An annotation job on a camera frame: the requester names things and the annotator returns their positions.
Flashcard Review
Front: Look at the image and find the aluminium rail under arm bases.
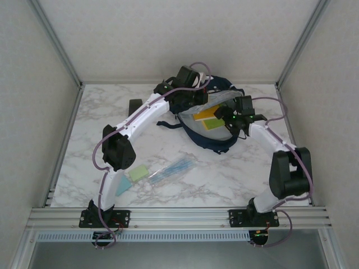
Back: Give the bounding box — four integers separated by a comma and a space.
26, 206, 333, 231

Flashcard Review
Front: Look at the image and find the green sticky note pad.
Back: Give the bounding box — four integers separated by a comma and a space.
128, 164, 150, 184

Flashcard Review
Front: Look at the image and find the white slotted cable duct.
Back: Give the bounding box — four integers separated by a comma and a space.
36, 231, 250, 242

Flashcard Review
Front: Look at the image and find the yellow book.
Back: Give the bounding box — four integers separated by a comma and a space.
193, 105, 225, 123

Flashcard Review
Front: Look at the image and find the clear bag of blue pens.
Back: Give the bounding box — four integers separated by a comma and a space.
148, 156, 197, 186

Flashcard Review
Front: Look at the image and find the aluminium side rail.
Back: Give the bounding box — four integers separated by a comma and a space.
42, 84, 85, 208
274, 84, 314, 207

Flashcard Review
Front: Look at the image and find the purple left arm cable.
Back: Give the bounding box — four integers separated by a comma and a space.
91, 61, 211, 250

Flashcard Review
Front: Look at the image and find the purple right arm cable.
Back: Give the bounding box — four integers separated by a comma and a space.
251, 96, 314, 249

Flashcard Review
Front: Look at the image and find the small electronics board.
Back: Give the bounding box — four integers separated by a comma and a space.
250, 229, 270, 245
92, 230, 125, 243

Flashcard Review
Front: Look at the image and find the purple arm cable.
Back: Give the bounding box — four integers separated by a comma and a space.
251, 96, 314, 249
91, 61, 211, 250

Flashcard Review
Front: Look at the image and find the green book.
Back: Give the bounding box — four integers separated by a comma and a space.
203, 117, 227, 132

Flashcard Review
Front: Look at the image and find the black pencil case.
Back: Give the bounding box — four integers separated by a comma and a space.
128, 98, 144, 117

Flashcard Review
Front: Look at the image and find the blue sticky note pad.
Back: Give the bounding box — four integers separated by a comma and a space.
115, 176, 132, 197

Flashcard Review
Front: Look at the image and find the navy blue backpack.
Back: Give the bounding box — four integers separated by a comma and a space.
156, 75, 245, 155

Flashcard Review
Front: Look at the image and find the aluminium upright post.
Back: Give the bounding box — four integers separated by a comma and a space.
29, 0, 85, 88
275, 0, 332, 88

